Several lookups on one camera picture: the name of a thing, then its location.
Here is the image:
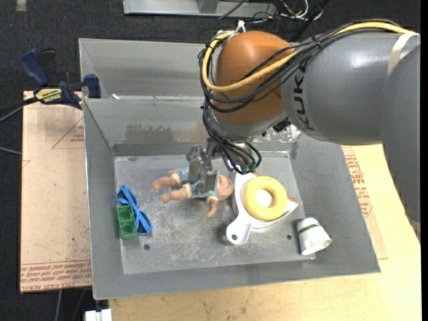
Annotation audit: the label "black cylinder on white bracket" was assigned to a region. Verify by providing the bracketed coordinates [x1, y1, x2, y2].
[265, 116, 296, 140]

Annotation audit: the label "brown cardboard board red print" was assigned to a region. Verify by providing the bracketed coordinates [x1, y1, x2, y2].
[19, 90, 391, 294]

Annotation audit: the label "white plastic scoop cup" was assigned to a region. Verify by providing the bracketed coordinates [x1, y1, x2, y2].
[225, 172, 299, 246]

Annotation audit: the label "grey metal bin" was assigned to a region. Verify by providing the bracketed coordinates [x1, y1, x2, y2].
[78, 37, 381, 300]

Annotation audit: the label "blue sunglasses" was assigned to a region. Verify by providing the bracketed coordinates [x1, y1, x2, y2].
[116, 185, 153, 236]

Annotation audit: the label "toy baby doll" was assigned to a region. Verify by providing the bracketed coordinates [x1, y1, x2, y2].
[150, 165, 235, 219]

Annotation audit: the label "white paper cup green stripe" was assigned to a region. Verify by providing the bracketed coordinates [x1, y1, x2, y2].
[296, 217, 333, 256]

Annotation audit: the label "yellow ring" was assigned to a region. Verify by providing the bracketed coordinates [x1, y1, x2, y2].
[243, 176, 288, 221]

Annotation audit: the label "green toy brick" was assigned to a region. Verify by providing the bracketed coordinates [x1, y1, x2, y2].
[116, 205, 138, 240]

